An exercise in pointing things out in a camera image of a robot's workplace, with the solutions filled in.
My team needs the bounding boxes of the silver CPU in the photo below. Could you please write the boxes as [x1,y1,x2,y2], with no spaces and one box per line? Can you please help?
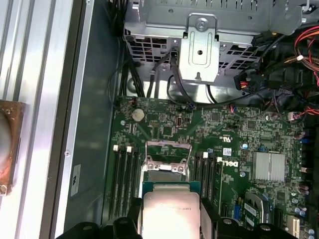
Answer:
[141,181,202,239]

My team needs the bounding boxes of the round coin battery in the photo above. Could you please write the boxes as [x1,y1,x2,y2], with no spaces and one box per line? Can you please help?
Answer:
[131,109,145,122]

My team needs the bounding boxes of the brown base plate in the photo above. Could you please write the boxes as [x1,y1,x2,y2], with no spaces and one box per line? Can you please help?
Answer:
[0,100,27,197]

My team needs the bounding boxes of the orange red wire bundle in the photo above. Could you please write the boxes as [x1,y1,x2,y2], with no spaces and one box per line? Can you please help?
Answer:
[279,23,319,75]

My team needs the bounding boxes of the green motherboard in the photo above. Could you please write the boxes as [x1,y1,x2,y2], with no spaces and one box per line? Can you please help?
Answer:
[107,96,310,239]

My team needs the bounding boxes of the white expansion slot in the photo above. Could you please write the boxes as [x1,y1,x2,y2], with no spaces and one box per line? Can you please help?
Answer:
[288,215,301,239]

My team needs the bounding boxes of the silver cage bracket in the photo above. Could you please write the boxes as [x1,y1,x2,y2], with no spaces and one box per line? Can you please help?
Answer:
[179,13,220,83]

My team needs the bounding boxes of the black wire bundle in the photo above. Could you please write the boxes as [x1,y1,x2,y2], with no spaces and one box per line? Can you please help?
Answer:
[119,0,147,98]

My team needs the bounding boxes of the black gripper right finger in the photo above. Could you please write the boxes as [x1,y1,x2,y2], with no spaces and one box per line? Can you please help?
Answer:
[200,197,291,239]

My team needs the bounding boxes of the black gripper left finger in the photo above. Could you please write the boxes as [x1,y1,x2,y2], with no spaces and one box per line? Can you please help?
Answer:
[54,197,143,239]

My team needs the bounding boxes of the black PC case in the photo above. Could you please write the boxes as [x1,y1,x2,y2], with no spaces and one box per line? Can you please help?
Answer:
[48,0,319,239]

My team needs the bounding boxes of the metal disk bay cage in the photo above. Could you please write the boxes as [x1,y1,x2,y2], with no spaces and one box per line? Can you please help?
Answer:
[123,0,304,84]

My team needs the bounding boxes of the CPU socket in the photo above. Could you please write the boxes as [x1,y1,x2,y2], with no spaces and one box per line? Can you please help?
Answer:
[140,159,194,186]

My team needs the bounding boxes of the black RAM slot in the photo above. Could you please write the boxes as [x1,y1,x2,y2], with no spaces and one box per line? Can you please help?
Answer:
[201,151,209,200]
[208,151,216,202]
[194,149,201,199]
[126,145,133,207]
[119,146,127,209]
[133,146,141,199]
[112,145,120,209]

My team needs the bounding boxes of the silver chipset heatsink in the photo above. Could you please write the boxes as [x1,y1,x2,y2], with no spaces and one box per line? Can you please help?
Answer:
[251,151,285,181]

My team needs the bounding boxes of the white case sticker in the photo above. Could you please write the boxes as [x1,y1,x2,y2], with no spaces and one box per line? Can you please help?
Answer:
[71,163,82,198]

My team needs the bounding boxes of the black power connector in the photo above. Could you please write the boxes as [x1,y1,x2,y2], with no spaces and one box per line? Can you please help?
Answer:
[233,71,266,95]

